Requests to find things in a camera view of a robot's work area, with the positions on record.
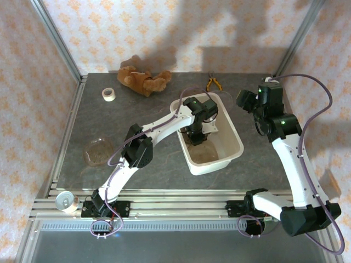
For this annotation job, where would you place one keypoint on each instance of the pink-rimmed clear plate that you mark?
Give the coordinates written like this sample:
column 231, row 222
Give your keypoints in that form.
column 204, row 156

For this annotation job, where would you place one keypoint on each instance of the white plastic bin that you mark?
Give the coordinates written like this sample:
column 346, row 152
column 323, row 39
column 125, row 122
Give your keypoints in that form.
column 233, row 148

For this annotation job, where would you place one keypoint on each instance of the large brownish clear plate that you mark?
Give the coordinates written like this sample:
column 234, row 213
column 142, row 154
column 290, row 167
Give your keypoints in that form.
column 98, row 152

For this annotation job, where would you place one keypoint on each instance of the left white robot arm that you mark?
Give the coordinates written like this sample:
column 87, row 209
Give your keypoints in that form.
column 164, row 123

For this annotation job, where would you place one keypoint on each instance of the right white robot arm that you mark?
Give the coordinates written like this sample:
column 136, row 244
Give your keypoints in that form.
column 296, row 170

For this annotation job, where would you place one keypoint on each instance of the yellow black pliers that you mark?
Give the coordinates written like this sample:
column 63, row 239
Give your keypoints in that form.
column 209, row 84

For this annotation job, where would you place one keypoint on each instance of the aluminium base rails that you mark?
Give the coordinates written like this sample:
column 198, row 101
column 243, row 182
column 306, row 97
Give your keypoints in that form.
column 175, row 202

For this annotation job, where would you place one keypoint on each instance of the tan teddy bear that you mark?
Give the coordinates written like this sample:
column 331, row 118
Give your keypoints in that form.
column 142, row 80

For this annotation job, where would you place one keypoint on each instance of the masking tape roll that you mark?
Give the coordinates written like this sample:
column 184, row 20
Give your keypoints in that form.
column 109, row 94

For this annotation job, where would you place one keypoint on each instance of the small green circuit board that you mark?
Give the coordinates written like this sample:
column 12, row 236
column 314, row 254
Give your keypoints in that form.
column 270, row 219

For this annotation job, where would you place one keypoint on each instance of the grey metal panel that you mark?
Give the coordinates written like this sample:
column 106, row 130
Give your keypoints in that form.
column 175, row 243

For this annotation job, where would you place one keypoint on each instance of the silver drink can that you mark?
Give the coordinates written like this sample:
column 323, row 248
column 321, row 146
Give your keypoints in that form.
column 65, row 202

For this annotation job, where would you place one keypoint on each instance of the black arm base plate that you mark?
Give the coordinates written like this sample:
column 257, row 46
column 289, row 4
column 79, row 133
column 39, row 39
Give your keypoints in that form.
column 123, row 209
column 233, row 209

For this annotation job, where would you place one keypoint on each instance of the aluminium frame post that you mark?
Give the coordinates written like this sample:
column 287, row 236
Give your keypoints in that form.
column 60, row 38
column 299, row 38

